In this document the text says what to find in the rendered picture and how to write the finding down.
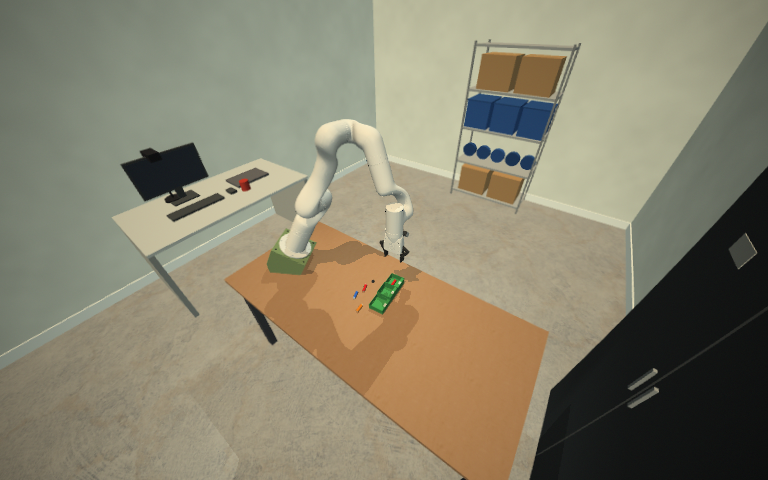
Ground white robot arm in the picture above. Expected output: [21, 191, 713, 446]
[279, 119, 413, 259]

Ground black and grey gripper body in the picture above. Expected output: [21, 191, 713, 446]
[383, 233, 404, 255]

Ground green rack of bins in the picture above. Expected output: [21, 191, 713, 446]
[369, 273, 404, 315]

